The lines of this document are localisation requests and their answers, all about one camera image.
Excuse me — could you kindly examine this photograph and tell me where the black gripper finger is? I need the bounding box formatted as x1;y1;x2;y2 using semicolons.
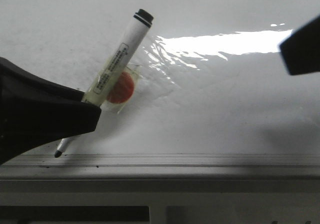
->
279;16;320;75
0;57;102;164

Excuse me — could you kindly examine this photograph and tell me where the red round magnet with tape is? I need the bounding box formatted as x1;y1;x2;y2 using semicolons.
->
101;63;141;114

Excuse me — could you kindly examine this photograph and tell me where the white black whiteboard marker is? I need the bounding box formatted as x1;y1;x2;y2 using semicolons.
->
54;8;155;158

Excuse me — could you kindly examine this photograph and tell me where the white table frame below whiteboard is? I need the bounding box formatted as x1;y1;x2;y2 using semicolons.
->
0;180;320;224

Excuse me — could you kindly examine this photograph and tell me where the white whiteboard with aluminium frame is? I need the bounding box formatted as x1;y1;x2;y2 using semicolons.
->
0;0;320;180

